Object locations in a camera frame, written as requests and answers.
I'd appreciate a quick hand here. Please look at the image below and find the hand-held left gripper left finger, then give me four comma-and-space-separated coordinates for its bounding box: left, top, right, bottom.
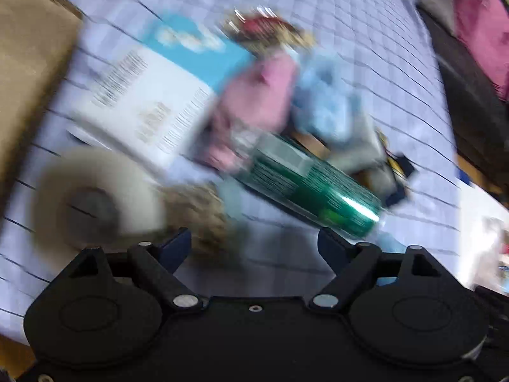
59, 227, 204, 313

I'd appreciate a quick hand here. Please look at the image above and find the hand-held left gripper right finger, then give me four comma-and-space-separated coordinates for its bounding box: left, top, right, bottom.
309, 227, 453, 313

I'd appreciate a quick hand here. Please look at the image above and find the brown floral pouch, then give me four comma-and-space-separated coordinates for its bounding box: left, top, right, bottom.
163, 183, 239, 255

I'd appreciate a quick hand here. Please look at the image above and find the green pack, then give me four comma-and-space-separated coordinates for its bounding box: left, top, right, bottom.
231, 133, 384, 237

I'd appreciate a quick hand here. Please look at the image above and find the white tape roll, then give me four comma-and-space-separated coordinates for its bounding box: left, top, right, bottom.
32, 147, 168, 253

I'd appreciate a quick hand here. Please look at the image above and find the blue face mask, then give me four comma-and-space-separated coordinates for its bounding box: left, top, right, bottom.
292, 52, 364, 148

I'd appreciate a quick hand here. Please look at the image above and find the white and blue face towel pack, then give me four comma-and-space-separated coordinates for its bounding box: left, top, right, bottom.
69, 14, 255, 172

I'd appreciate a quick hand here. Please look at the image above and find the pink cloth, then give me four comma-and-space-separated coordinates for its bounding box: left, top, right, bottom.
203, 53, 299, 173

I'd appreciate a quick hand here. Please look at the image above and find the woven basket with beige lining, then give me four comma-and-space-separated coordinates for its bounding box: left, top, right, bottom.
0, 0, 84, 227

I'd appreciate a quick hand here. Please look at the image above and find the red and lace fabric ornament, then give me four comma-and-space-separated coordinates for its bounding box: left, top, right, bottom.
220, 6, 315, 54

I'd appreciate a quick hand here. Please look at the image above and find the brown cardboard piece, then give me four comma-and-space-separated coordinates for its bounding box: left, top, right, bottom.
294, 131, 331, 157

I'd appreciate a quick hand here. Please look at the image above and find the dark sofa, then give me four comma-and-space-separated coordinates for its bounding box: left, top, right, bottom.
417, 6, 509, 192

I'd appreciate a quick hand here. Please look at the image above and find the checked bedsheet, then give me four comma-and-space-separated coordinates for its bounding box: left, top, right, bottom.
0, 0, 494, 339

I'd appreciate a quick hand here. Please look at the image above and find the grey pillow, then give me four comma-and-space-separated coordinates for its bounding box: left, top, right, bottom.
414, 0, 459, 34

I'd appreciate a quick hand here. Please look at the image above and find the magenta pillow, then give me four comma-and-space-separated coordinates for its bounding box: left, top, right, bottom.
453, 0, 509, 100

